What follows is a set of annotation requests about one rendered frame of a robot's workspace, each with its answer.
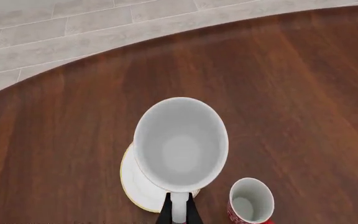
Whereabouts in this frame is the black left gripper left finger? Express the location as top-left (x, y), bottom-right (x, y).
top-left (155, 192), bottom-right (174, 224)

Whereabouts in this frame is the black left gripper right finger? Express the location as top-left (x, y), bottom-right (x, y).
top-left (184, 191), bottom-right (203, 224)

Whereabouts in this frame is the red patterned mug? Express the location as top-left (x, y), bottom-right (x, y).
top-left (226, 177), bottom-right (275, 224)

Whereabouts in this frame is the white plate with gold rim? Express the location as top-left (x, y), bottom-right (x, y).
top-left (119, 141), bottom-right (201, 213)

